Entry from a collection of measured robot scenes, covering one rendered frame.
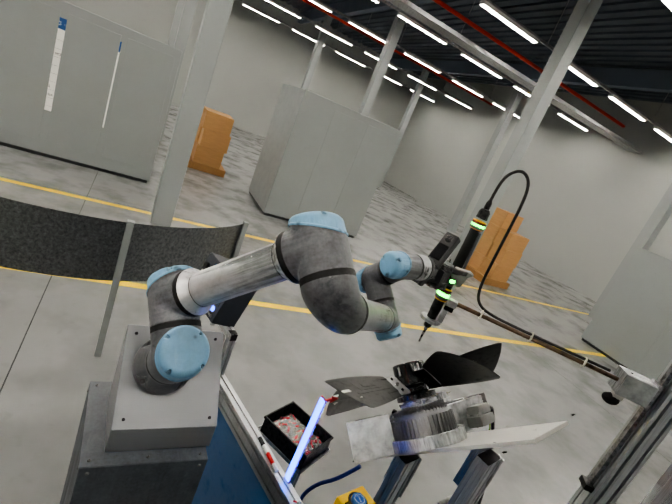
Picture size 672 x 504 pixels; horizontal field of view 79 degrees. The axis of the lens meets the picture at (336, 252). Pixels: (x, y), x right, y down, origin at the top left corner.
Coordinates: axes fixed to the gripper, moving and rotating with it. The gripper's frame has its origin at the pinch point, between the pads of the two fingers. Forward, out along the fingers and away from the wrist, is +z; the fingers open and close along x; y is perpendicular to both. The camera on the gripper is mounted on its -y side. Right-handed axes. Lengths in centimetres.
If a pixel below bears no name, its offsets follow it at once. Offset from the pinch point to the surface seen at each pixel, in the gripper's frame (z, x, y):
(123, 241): -46, -178, 82
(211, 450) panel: -37, -40, 108
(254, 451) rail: -39, -16, 83
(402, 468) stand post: 8, 12, 77
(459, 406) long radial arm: 28, 12, 53
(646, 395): 32, 55, 11
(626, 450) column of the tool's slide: 35, 58, 30
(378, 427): -7, 4, 62
